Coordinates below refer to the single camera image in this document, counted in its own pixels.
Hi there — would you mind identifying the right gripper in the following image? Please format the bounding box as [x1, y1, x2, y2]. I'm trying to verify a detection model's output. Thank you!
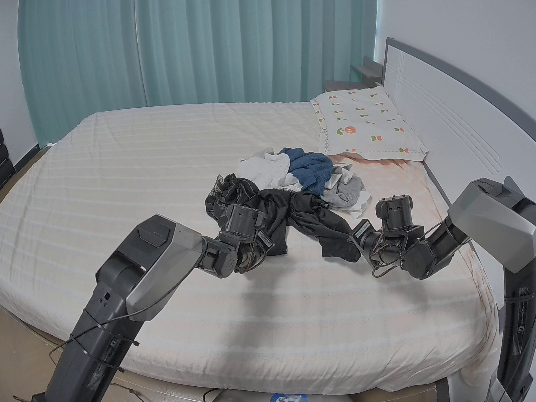
[350, 220, 403, 271]

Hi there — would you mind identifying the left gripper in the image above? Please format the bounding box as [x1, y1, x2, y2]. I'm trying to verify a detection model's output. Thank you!
[236, 228, 276, 274]

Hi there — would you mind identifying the black T-shirt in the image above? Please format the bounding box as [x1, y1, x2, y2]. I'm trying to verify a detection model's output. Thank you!
[251, 188, 363, 263]

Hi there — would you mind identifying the pile of clothes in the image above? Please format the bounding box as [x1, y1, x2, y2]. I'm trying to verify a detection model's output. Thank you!
[236, 147, 372, 219]

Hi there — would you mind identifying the bed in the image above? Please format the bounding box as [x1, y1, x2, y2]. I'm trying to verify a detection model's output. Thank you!
[0, 37, 536, 402]

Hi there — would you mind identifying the black lace-trimmed garment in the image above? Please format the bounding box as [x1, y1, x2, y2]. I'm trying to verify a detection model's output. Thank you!
[204, 173, 262, 229]

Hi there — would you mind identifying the white printed pillow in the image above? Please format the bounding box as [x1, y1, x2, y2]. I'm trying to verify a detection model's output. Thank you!
[310, 83, 430, 161]

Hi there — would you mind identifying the grey bedside table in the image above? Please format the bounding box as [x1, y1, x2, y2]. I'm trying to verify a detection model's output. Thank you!
[324, 56, 385, 93]

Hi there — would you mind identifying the blue-green curtain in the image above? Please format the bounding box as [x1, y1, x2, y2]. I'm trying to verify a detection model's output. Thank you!
[134, 0, 379, 108]
[19, 0, 145, 145]

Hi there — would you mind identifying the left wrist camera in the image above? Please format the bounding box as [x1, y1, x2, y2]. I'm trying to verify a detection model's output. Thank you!
[225, 203, 267, 244]

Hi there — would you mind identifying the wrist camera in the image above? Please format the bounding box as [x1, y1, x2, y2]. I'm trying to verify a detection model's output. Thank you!
[225, 203, 267, 244]
[375, 194, 420, 242]

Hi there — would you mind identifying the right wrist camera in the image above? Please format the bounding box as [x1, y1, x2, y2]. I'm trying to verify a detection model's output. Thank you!
[375, 194, 420, 242]

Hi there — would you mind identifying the black cable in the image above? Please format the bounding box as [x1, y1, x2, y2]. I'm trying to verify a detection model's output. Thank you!
[48, 280, 185, 366]

